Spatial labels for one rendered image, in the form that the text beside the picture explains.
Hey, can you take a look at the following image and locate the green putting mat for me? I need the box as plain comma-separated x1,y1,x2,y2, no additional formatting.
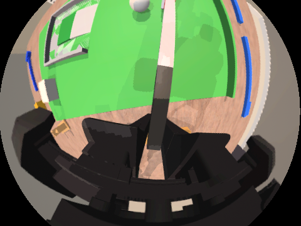
38,0,228,121

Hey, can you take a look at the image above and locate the white golf ball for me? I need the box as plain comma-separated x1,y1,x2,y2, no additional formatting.
129,0,150,13

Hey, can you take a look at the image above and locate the yellow rectangular block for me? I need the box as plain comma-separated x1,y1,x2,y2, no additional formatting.
34,100,47,109

